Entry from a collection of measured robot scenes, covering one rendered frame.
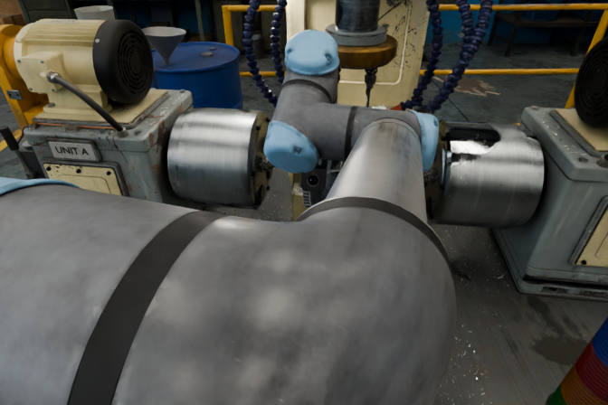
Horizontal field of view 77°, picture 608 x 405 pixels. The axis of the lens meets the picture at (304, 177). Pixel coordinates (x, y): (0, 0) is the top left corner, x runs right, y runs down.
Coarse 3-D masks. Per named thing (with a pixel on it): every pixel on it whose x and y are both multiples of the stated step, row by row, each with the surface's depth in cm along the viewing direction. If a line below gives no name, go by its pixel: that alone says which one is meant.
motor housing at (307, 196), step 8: (336, 168) 83; (328, 176) 105; (336, 176) 107; (328, 184) 102; (304, 192) 88; (312, 192) 91; (320, 192) 97; (328, 192) 100; (304, 200) 90; (312, 200) 90; (320, 200) 95
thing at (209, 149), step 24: (192, 120) 88; (216, 120) 88; (240, 120) 88; (264, 120) 96; (168, 144) 87; (192, 144) 86; (216, 144) 85; (240, 144) 85; (168, 168) 88; (192, 168) 86; (216, 168) 85; (240, 168) 84; (264, 168) 90; (192, 192) 89; (216, 192) 88; (240, 192) 87; (264, 192) 97
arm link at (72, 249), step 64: (0, 192) 15; (64, 192) 16; (0, 256) 13; (64, 256) 12; (128, 256) 12; (0, 320) 11; (64, 320) 11; (128, 320) 11; (0, 384) 11; (64, 384) 10
